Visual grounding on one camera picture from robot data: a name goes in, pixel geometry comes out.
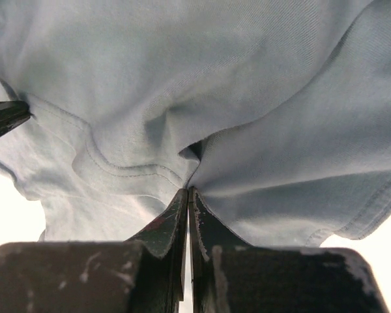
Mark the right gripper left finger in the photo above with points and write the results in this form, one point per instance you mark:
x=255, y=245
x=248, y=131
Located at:
x=145, y=273

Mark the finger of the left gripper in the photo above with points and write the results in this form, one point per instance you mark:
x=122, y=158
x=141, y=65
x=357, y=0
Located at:
x=12, y=114

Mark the grey-blue t shirt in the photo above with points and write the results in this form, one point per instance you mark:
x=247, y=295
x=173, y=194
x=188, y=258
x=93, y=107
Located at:
x=278, y=112

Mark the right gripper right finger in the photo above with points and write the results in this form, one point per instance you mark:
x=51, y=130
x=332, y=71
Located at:
x=231, y=275

